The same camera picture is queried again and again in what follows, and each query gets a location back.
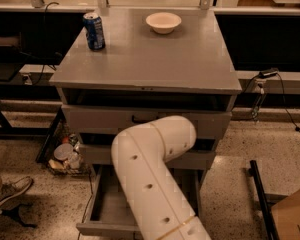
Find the grey drawer cabinet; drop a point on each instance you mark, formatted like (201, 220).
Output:
(188, 69)

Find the white bowl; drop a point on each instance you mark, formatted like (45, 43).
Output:
(163, 22)

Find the blue soda can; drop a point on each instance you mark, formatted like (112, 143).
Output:
(94, 31)

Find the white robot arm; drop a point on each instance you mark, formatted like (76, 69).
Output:
(139, 156)

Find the grey top drawer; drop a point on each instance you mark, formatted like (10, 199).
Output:
(111, 120)

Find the black chair base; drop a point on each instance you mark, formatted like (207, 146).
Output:
(15, 216)

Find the grey sneaker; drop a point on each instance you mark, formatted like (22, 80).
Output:
(15, 189)

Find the grey bottom drawer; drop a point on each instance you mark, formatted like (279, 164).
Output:
(109, 215)

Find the black power adapter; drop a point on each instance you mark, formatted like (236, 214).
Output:
(268, 73)

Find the cardboard box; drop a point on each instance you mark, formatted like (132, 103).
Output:
(286, 215)

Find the black metal frame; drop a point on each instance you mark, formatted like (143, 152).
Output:
(266, 211)

